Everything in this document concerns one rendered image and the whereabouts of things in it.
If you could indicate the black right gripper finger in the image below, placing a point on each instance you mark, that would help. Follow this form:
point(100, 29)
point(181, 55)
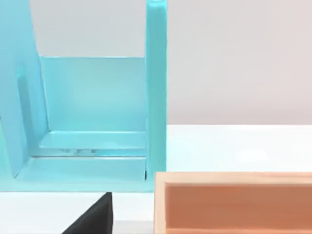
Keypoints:
point(98, 218)

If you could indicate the light blue rack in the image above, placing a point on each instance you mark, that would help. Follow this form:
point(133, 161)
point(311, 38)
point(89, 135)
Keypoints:
point(92, 102)

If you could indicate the shallow salmon-coloured box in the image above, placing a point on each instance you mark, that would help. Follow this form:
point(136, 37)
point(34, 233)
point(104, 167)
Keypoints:
point(234, 204)

